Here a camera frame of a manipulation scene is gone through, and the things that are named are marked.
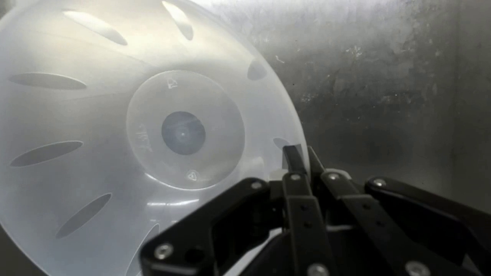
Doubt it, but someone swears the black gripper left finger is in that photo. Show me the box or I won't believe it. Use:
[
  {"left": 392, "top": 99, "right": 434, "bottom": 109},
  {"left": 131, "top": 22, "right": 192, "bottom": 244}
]
[{"left": 138, "top": 145, "right": 335, "bottom": 276}]

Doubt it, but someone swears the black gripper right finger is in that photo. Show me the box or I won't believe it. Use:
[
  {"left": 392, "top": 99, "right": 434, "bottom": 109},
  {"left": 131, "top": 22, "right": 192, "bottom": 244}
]
[{"left": 307, "top": 146, "right": 491, "bottom": 276}]

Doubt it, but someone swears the translucent white plastic bowl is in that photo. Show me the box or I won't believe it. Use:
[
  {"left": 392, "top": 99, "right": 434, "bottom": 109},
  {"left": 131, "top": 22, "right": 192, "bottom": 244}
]
[{"left": 0, "top": 0, "right": 312, "bottom": 276}]

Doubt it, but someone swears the stainless steel double sink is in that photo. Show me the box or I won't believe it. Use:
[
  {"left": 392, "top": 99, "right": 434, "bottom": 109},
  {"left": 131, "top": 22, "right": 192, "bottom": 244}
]
[{"left": 0, "top": 0, "right": 491, "bottom": 276}]

